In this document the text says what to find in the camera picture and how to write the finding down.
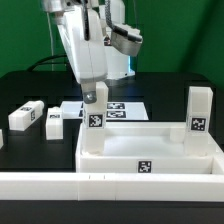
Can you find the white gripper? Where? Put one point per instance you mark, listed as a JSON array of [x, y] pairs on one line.
[[87, 57]]

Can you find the white desk tabletop tray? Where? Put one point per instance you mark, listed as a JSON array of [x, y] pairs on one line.
[[149, 148]]

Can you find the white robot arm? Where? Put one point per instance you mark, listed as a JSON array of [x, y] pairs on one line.
[[124, 38]]

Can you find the white part at left edge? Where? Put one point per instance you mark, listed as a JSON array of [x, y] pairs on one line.
[[1, 139]]

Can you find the white marker base plate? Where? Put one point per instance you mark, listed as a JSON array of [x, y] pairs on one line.
[[115, 110]]

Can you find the white L-shaped obstacle wall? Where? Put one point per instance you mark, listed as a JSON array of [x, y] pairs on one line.
[[112, 187]]

